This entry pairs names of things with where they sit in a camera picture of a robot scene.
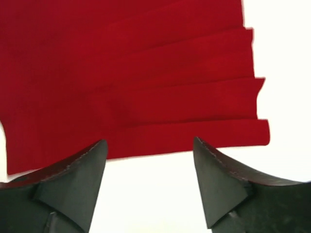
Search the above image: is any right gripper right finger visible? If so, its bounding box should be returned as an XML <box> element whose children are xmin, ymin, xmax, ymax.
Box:
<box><xmin>193</xmin><ymin>137</ymin><xmax>311</xmax><ymax>233</ymax></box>

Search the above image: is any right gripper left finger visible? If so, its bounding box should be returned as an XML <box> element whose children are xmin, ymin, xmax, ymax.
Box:
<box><xmin>0</xmin><ymin>140</ymin><xmax>107</xmax><ymax>233</ymax></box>

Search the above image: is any red pleated skirt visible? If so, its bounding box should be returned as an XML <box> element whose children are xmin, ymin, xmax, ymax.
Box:
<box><xmin>0</xmin><ymin>0</ymin><xmax>270</xmax><ymax>174</ymax></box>

